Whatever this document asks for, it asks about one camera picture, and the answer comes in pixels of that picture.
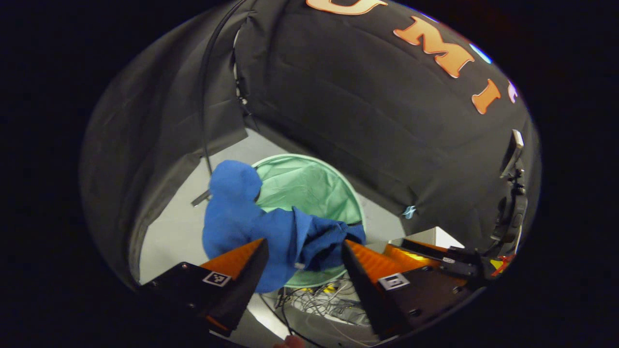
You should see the black clothes rack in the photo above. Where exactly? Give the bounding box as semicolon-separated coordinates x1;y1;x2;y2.
191;0;248;207

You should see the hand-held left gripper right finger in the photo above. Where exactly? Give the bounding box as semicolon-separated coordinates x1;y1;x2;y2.
341;239;472;340

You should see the black backdrop cloth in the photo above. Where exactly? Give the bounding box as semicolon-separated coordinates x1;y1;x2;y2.
80;0;542;290

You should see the green laundry hamper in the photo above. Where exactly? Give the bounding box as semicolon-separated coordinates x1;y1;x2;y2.
251;154;367;289

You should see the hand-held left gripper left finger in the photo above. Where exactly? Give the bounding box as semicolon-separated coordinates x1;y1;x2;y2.
140;238;270;337

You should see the blue corduroy jacket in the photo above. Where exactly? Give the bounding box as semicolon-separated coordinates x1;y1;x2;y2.
202;160;367;294

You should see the tangle of cables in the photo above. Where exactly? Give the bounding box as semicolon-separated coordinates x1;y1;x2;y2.
261;278;383;346

